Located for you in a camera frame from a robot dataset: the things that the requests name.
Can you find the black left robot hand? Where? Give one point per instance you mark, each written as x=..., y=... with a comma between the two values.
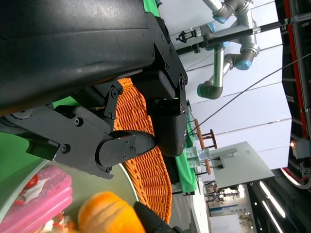
x=73, y=48

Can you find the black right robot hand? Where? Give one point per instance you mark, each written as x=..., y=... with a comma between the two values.
x=155, y=224

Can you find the long orange bread loaf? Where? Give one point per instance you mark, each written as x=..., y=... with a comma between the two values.
x=107, y=213

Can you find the pale green bowl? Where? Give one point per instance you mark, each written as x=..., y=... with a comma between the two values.
x=121, y=187

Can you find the pink striped cake slice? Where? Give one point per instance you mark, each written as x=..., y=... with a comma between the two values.
x=46, y=201

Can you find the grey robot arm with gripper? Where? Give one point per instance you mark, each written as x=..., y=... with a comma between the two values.
x=218, y=68

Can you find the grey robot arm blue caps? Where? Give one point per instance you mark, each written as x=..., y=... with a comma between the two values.
x=218, y=7

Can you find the orange wicker basket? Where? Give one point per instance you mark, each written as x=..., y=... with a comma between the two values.
x=153, y=179

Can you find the black backdrop cloth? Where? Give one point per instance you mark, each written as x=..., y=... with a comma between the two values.
x=171, y=170

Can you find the green backdrop cloth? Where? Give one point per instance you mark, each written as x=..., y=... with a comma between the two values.
x=184, y=170

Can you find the green white carton stack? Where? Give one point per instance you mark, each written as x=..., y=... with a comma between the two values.
x=194, y=156

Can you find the wooden chair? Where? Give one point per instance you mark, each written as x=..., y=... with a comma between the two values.
x=206, y=140

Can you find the grey desk panel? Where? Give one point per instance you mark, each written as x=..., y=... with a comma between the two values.
x=243, y=165

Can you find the black tripod pole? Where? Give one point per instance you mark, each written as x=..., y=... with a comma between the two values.
x=233, y=35

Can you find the red black machine frame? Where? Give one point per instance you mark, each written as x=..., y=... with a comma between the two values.
x=298, y=72

